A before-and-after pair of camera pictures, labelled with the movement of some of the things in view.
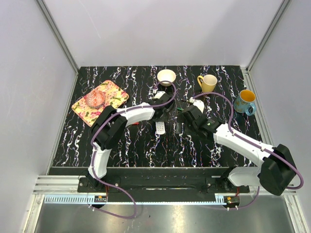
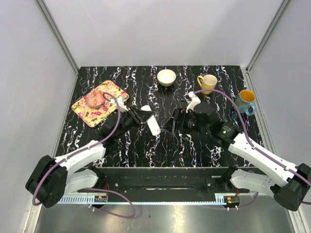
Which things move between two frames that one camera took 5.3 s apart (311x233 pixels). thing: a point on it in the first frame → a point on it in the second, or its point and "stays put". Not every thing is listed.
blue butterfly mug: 244,103 stays put
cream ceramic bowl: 166,74 stays put
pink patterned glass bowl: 95,98 stays put
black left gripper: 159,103 → 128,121
